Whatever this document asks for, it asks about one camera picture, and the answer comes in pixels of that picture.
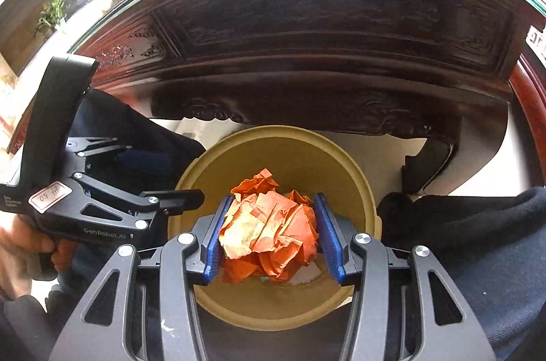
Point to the person's dark trouser legs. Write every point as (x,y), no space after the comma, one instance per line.
(492,247)

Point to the dark carved wooden table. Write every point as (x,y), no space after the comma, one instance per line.
(437,70)

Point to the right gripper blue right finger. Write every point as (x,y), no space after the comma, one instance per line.
(331,239)

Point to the orange paper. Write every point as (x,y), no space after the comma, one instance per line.
(267,234)

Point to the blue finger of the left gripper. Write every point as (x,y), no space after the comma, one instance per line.
(131,159)
(176,201)

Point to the yellow round trash bin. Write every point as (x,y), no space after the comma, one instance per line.
(299,160)

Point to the person's left hand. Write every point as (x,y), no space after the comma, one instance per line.
(19,242)

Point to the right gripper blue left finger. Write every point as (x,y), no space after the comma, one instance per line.
(211,251)

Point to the potted green plant left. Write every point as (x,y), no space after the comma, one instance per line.
(53,13)

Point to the black flat television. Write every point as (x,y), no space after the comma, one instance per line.
(19,39)

